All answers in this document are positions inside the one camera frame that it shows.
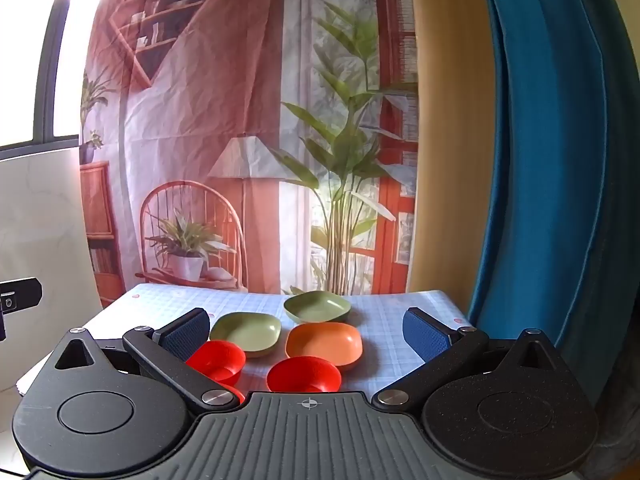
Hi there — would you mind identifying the green square bowl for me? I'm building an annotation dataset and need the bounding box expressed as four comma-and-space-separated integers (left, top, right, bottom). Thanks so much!
283, 290, 351, 325

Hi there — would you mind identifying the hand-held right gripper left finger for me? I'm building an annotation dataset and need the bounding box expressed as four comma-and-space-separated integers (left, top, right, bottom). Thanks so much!
50, 308, 242, 413

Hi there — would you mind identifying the orange square bowl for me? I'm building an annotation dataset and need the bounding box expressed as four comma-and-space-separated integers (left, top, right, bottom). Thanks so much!
285, 322, 363, 373

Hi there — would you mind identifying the green square plate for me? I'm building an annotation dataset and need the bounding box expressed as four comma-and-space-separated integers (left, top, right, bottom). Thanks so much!
209, 312, 282, 359

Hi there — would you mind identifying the blue curtain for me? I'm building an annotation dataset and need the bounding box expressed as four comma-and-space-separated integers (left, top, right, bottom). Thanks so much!
465, 0, 640, 413

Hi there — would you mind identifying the blue checked tablecloth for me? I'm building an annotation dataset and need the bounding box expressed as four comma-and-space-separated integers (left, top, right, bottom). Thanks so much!
16, 282, 473, 403

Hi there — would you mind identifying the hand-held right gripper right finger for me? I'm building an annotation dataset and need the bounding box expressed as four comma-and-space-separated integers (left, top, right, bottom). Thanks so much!
371, 306, 557, 411

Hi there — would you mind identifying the printed room backdrop cloth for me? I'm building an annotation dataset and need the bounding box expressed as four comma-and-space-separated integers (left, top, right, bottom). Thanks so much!
79, 0, 420, 307

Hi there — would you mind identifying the dark window frame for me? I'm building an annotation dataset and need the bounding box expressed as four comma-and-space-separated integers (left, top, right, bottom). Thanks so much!
0, 0, 83, 150

